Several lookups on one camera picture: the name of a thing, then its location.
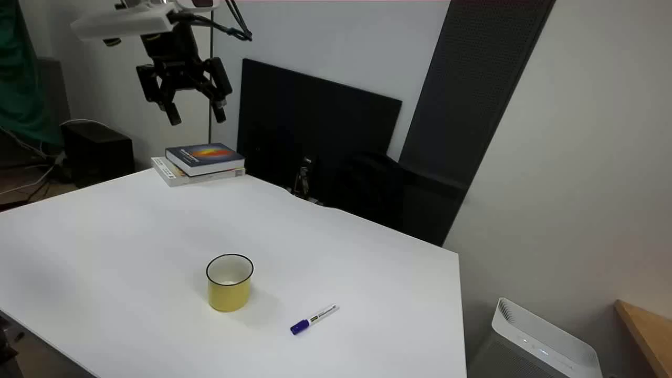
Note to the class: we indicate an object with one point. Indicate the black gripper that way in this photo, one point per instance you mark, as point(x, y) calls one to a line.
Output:
point(172, 52)

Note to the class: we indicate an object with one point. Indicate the blue capped white marker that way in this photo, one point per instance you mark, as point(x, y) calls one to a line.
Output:
point(313, 320)

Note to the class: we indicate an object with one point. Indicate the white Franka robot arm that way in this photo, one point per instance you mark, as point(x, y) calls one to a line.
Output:
point(119, 22)

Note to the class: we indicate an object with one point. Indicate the yellow enamel cup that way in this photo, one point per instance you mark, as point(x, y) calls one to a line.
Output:
point(229, 289)

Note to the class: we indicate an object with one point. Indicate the blue cover book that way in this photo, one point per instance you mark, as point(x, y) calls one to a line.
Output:
point(207, 157)

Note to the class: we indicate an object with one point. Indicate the white book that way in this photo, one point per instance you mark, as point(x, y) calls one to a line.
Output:
point(176, 174)

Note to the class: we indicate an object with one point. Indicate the black speaker box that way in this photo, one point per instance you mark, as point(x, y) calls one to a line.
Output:
point(97, 150)

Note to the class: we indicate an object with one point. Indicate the black flat monitor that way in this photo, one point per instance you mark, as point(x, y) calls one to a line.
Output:
point(307, 117)

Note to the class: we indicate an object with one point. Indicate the small metallic stand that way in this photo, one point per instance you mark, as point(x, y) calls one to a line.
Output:
point(304, 179)

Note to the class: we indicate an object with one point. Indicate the green curtain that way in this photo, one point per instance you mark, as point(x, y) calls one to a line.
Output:
point(21, 69)

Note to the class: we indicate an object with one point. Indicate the wooden side table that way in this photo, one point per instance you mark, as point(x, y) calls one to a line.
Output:
point(651, 336)

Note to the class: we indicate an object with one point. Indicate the dark grey wall panel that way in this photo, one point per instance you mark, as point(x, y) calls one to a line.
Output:
point(470, 84)

